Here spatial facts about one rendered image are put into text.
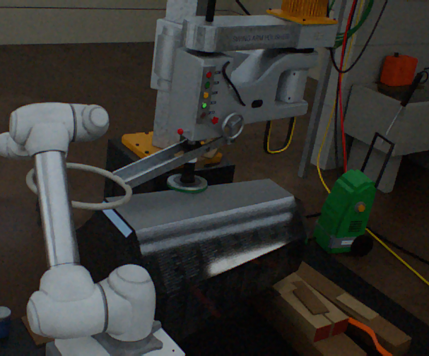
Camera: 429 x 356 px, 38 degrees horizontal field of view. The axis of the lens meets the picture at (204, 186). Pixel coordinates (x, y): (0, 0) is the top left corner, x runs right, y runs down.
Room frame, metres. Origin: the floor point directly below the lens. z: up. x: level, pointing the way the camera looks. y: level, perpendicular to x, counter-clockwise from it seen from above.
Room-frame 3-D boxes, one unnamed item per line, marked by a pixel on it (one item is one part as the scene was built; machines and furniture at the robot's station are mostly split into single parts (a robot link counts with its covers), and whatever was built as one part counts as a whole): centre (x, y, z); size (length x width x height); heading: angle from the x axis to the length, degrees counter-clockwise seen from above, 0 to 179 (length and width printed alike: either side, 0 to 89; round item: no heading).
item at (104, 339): (1.67, 0.16, 0.91); 0.22 x 0.18 x 0.06; 132
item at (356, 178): (4.14, -1.06, 0.43); 0.35 x 0.35 x 0.87; 23
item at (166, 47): (3.64, 0.05, 1.36); 0.74 x 0.34 x 0.25; 75
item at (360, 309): (3.17, -1.01, 0.13); 0.25 x 0.10 x 0.01; 46
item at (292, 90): (3.51, -0.39, 1.34); 0.19 x 0.19 x 0.20
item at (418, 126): (5.77, -1.88, 0.43); 1.30 x 0.62 x 0.86; 129
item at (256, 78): (3.32, -0.20, 1.30); 0.74 x 0.23 x 0.49; 133
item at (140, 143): (3.69, 0.24, 0.76); 0.49 x 0.49 x 0.05; 38
